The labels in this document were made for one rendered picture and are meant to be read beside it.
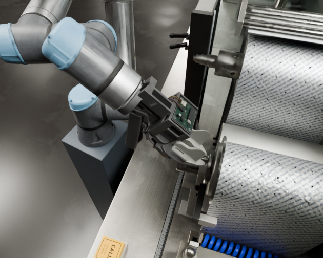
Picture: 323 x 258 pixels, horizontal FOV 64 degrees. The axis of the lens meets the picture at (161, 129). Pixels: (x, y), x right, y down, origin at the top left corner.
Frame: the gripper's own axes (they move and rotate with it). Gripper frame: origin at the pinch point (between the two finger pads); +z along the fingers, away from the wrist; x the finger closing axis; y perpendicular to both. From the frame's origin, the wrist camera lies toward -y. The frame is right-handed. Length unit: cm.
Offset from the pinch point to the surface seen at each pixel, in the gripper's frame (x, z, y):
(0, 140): 52, -44, -202
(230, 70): 21.7, -2.8, 6.9
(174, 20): 278, 23, -146
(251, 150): 2.6, 5.3, 8.9
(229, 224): -6.5, 16.9, -4.4
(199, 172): 0.8, 5.2, -5.0
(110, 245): -14.7, 7.3, -39.1
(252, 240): -6.5, 25.4, -4.2
